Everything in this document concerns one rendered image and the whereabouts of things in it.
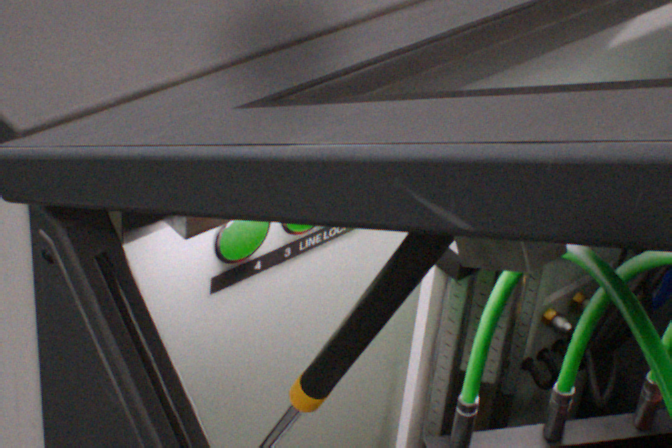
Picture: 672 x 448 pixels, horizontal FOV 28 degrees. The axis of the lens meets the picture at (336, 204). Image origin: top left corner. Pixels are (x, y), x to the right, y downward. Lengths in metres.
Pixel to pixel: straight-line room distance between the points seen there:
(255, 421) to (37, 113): 0.37
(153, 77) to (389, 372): 0.43
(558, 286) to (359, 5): 0.45
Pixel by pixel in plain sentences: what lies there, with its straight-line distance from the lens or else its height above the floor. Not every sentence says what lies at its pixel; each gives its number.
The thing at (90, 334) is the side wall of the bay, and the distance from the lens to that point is 0.87.
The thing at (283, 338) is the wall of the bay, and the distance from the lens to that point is 1.07.
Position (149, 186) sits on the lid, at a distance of 0.68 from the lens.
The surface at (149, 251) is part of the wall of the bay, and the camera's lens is 0.92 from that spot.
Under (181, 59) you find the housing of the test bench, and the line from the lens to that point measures 0.93.
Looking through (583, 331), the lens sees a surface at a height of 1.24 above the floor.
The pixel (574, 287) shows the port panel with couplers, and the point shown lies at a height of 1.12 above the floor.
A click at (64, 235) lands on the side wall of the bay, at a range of 0.86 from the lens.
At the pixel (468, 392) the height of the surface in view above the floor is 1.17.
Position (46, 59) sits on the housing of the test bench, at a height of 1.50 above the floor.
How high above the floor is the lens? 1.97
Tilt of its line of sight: 36 degrees down
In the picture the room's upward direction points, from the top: 6 degrees clockwise
